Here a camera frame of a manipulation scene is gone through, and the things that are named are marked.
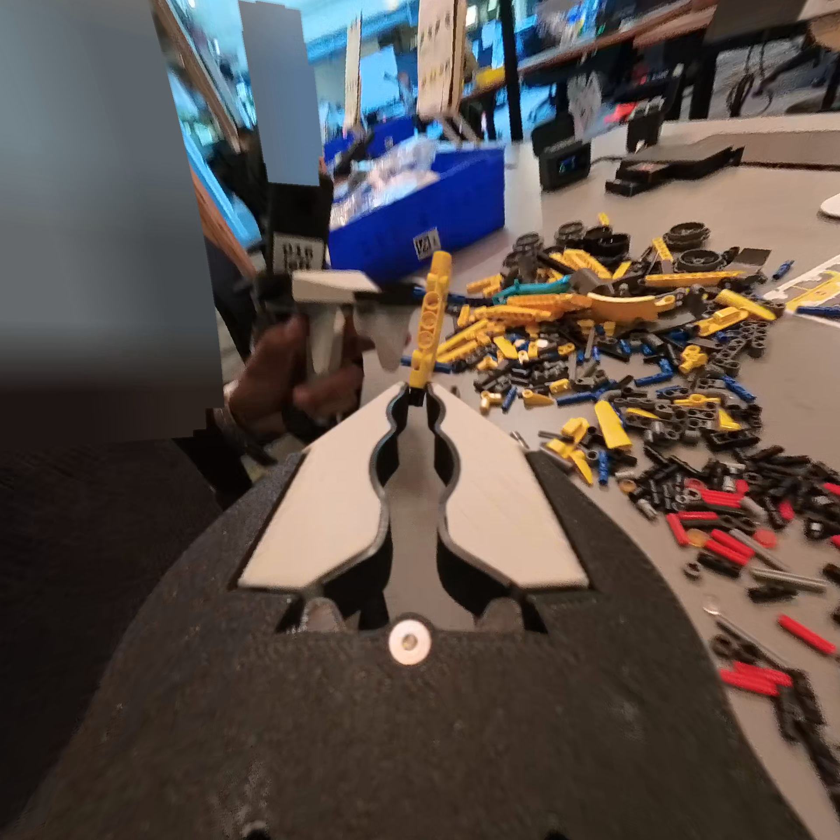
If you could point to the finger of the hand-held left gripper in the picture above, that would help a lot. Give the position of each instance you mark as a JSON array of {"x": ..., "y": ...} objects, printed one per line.
[{"x": 334, "y": 287}]

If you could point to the blue storage bin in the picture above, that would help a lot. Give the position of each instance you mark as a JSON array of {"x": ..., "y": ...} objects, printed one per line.
[{"x": 446, "y": 210}]

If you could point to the person's left hand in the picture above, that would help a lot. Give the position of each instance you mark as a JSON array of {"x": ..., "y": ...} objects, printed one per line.
[{"x": 269, "y": 374}]

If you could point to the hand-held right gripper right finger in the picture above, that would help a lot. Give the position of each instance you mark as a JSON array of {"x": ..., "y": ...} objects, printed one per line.
[{"x": 505, "y": 518}]

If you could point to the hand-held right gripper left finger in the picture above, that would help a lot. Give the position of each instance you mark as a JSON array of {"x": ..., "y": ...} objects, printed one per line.
[{"x": 321, "y": 518}]

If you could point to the pile of black red pins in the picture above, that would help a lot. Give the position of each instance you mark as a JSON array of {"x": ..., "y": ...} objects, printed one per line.
[{"x": 722, "y": 544}]

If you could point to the yellow wing piece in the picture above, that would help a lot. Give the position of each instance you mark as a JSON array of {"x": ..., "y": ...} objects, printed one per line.
[{"x": 568, "y": 436}]

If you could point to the dark grey desk divider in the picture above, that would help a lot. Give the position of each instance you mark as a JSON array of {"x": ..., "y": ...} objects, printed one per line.
[{"x": 774, "y": 16}]

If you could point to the yellow black sticker sheet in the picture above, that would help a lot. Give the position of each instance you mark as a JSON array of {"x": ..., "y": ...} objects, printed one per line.
[{"x": 810, "y": 289}]

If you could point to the white sign board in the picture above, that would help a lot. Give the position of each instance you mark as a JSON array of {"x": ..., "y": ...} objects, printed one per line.
[
  {"x": 354, "y": 72},
  {"x": 439, "y": 59}
]

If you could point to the yellow fin piece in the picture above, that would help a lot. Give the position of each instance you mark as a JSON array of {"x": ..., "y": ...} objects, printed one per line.
[{"x": 583, "y": 467}]

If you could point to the black flat charger box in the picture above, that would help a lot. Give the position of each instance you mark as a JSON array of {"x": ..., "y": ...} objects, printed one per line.
[{"x": 676, "y": 167}]

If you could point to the yellow brick assembly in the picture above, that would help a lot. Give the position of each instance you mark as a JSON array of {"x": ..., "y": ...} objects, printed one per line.
[{"x": 430, "y": 315}]

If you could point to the background wooden desk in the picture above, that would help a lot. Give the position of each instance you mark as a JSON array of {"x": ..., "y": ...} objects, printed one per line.
[{"x": 590, "y": 46}]

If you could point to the clear plastic bag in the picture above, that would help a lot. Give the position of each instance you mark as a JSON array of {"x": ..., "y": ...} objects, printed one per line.
[{"x": 394, "y": 170}]

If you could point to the pile of mixed toy bricks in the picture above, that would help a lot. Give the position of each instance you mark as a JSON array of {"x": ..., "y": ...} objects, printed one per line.
[{"x": 590, "y": 308}]

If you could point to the black pole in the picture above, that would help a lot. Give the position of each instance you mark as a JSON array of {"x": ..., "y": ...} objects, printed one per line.
[{"x": 510, "y": 65}]

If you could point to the small black device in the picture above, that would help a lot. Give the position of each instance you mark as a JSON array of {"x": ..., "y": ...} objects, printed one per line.
[{"x": 644, "y": 128}]

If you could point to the black connector pin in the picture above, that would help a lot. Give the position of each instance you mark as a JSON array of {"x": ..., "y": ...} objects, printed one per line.
[{"x": 415, "y": 396}]

